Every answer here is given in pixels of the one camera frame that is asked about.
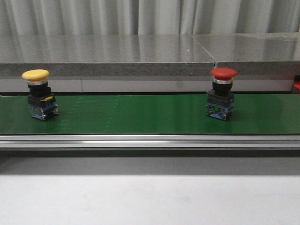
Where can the red object at right edge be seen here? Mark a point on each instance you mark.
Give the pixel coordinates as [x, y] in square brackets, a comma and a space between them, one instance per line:
[296, 87]

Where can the grey stone counter slab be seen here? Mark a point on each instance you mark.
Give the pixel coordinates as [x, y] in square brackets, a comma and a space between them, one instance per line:
[151, 63]

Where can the grey pleated curtain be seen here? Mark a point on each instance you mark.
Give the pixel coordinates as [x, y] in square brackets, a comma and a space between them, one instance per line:
[142, 17]

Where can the aluminium conveyor side rail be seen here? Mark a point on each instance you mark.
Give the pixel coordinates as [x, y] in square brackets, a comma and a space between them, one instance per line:
[217, 141]

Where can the green conveyor belt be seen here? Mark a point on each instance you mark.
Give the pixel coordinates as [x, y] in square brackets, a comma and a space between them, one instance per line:
[154, 114]

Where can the red mushroom push button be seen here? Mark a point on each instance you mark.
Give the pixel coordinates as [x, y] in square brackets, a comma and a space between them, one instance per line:
[220, 98]

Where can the yellow mushroom push button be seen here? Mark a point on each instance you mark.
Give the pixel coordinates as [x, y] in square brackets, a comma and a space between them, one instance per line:
[42, 103]

